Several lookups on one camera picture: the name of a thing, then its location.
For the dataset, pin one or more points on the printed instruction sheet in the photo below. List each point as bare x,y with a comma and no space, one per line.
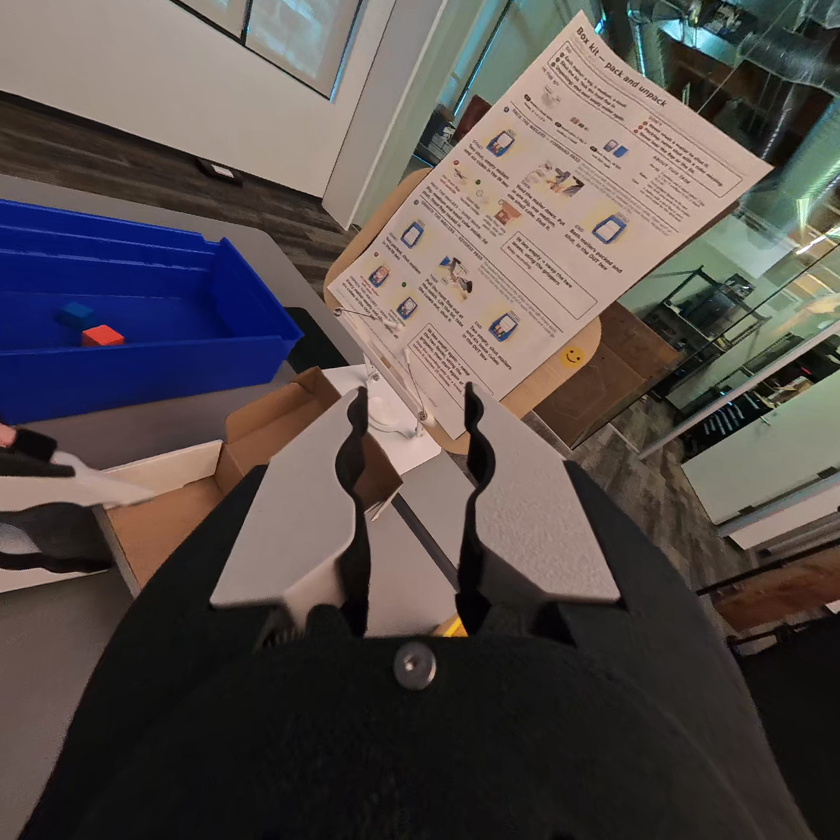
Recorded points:
558,216

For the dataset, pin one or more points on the small blue cube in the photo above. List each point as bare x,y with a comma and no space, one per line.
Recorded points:
75,315

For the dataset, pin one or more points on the yellow plastic bin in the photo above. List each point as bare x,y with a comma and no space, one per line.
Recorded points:
453,628

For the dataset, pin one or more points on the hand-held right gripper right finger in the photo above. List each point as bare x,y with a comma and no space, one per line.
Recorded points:
538,525

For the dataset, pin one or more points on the wooden clipboard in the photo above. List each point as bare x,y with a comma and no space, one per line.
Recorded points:
558,384

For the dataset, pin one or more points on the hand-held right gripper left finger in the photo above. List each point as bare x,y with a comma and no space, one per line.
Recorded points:
295,512

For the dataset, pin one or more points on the small red cube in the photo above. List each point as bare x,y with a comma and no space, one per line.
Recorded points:
103,336

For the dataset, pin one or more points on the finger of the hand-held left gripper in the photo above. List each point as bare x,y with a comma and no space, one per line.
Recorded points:
72,489
46,535

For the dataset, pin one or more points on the white cardboard box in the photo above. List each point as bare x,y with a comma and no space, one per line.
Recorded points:
170,518

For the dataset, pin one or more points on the brown wooden table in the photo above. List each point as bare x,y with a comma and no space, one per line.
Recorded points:
781,590

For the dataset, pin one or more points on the metal ventilation duct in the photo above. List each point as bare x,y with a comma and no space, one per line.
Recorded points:
754,39

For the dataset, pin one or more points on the yellow smiley sticker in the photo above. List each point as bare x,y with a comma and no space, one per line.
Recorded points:
574,358

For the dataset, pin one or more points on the window frame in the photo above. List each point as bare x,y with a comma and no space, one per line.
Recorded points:
295,39

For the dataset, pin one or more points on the white sheet stand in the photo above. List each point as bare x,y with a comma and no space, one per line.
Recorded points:
413,446

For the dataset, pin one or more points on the blue plastic bin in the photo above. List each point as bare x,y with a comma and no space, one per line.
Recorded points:
164,315

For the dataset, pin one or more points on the brown cardboard box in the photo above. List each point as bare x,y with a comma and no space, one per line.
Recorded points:
617,374

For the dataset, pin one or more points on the black metal shelf rack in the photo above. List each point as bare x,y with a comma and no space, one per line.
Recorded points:
715,305

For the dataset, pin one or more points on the white partition panel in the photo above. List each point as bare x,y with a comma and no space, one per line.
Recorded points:
768,453

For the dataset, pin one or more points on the black floor box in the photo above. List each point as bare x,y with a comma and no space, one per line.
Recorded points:
220,172

